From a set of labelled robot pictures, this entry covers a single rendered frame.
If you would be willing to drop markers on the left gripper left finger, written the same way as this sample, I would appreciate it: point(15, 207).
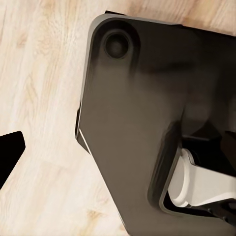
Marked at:
point(12, 146)

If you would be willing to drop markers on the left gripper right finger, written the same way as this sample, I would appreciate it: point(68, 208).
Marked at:
point(228, 146)

